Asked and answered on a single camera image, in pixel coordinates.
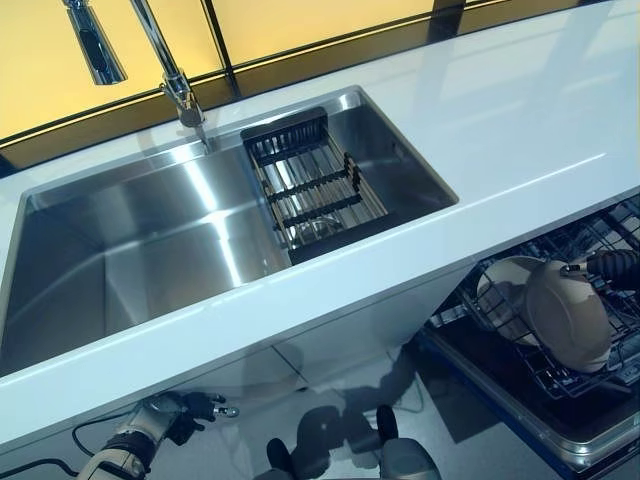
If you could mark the small cream plate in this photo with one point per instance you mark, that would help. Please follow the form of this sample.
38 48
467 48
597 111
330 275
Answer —
570 320

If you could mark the chrome gooseneck kitchen faucet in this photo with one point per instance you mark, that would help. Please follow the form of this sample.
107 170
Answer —
160 45

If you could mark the left robot leg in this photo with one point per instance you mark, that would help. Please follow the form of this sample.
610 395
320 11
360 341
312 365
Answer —
282 460

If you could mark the dark window frame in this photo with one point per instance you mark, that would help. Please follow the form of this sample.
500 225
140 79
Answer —
447 15

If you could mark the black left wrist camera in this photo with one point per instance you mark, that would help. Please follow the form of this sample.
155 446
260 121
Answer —
185 432

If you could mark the right robot leg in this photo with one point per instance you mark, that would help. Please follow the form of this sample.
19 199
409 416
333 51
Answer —
405 455

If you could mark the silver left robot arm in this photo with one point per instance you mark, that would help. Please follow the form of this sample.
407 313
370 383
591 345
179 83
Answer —
120 455

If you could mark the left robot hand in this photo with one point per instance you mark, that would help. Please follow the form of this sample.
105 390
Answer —
170 407

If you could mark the black dish drying rack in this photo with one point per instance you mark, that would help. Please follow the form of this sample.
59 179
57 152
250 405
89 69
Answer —
320 200

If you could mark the large cream plate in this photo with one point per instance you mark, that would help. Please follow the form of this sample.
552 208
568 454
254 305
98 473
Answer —
500 295

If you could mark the stainless steel sink basin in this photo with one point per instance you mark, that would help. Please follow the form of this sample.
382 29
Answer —
150 240

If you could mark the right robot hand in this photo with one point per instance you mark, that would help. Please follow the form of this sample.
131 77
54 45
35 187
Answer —
615 267

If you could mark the robot leg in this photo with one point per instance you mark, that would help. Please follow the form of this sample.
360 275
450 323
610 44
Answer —
405 455
282 460

